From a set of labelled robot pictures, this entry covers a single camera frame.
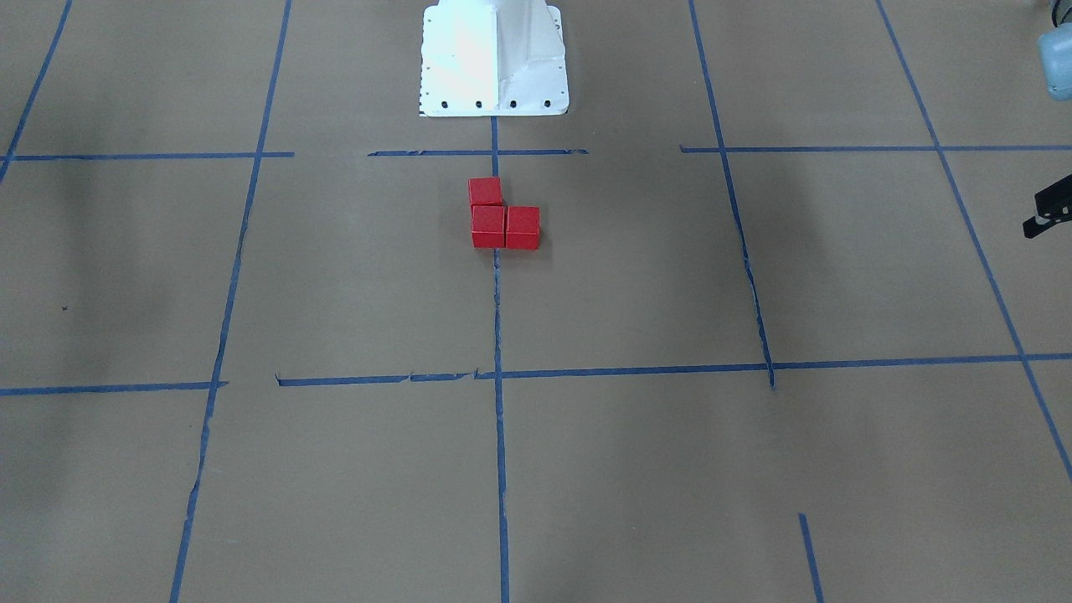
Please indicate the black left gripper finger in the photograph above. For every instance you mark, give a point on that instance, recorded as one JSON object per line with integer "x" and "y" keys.
{"x": 1052, "y": 207}

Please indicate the red cube block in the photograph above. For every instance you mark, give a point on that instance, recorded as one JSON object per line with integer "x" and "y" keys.
{"x": 488, "y": 226}
{"x": 523, "y": 227}
{"x": 485, "y": 191}

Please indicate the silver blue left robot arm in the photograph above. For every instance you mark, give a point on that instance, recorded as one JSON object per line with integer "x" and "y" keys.
{"x": 1055, "y": 54}

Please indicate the white camera pedestal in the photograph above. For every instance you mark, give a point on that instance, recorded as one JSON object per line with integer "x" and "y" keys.
{"x": 493, "y": 58}

